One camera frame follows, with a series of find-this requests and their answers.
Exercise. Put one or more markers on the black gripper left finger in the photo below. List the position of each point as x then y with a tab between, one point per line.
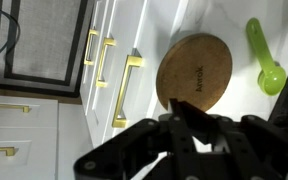
144	150

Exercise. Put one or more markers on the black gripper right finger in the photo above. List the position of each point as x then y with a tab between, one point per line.
250	146

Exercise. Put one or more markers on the round wooden coaster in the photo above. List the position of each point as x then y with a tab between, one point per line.
194	71

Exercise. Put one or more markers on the green plastic measuring spoon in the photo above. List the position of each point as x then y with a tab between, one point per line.
270	78

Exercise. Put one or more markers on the white lower kitchen cabinet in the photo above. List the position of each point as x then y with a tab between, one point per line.
27	133
130	40

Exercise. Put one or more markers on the grey black-bordered floor mat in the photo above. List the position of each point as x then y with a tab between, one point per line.
40	43

